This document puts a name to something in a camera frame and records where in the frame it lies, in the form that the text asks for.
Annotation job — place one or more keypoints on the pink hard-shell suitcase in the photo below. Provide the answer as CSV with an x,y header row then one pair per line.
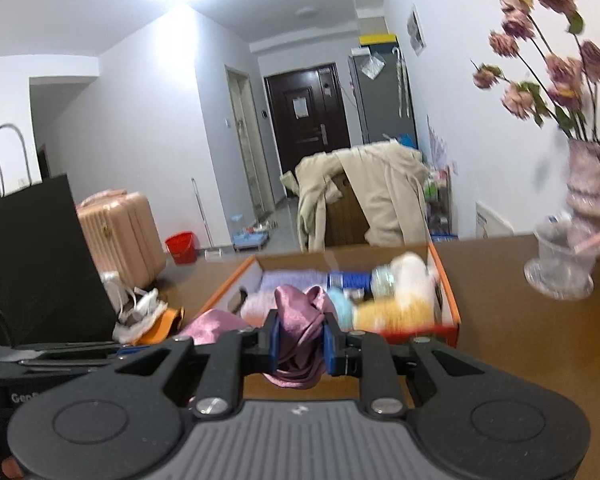
x,y
120,231

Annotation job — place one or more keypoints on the grey refrigerator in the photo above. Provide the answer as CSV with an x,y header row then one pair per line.
x,y
383,94

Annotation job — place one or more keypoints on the pink satin bow scrunchie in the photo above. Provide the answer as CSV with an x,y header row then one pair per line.
x,y
301,314

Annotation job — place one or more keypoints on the beige coat on chair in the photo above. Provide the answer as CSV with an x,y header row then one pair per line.
x,y
387,180

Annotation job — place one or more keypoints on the wall picture frame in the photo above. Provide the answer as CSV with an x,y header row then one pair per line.
x,y
414,31

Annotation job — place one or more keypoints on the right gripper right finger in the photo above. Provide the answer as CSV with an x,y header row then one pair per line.
x,y
374,363

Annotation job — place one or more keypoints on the dark brown entrance door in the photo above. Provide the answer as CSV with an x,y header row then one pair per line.
x,y
307,113

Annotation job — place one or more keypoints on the red orange cardboard box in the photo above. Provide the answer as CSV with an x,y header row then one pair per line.
x,y
371,259

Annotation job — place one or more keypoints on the pink textured vase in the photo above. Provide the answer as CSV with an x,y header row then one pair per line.
x,y
583,190

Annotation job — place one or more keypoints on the dried pink rose bouquet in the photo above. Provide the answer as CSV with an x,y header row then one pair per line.
x,y
565,89

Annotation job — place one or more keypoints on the red plastic bucket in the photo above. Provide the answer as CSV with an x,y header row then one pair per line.
x,y
182,248

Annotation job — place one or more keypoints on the light blue plush toy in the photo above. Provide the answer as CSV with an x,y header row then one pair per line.
x,y
343,307

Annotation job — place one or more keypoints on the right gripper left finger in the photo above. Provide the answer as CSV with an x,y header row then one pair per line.
x,y
227,349

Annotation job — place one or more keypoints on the blue tissue pack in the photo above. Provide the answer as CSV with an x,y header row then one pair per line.
x,y
349,280

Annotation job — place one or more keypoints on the orange cloth with white items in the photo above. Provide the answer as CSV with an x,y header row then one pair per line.
x,y
142,317

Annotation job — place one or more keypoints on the white and yellow plush toy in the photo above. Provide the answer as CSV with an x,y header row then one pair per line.
x,y
411,304

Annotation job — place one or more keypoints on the clear plastic cup with saucer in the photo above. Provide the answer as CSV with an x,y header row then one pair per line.
x,y
561,271

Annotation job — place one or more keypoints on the black paper shopping bag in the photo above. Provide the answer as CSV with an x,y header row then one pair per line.
x,y
50,290

